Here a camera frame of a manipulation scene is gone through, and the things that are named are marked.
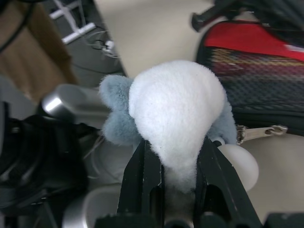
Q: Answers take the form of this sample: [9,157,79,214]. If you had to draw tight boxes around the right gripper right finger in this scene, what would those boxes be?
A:
[194,136,262,228]

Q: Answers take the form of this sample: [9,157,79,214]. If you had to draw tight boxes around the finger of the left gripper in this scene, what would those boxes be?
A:
[190,3,233,32]
[258,13,304,42]

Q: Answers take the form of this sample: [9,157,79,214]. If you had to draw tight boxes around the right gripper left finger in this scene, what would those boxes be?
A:
[117,138,165,216]

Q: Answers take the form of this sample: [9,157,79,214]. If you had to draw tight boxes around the black and red paddle case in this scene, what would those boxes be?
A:
[195,19,304,131]

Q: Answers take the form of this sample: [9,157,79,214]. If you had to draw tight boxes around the silver zipper pull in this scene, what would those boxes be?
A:
[236,124,288,145]

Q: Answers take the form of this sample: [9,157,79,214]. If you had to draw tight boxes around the blue and white plush toy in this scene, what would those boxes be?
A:
[98,59,238,193]

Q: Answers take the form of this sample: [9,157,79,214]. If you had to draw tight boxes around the white ball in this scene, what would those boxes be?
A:
[217,144,260,192]

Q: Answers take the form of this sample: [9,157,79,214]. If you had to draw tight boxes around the brown cardboard box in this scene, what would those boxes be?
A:
[0,0,80,103]

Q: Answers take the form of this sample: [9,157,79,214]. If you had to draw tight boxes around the white floor cables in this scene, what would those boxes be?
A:
[88,29,120,59]

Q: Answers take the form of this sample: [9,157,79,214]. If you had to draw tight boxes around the white metal frame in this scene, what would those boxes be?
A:
[48,0,96,45]

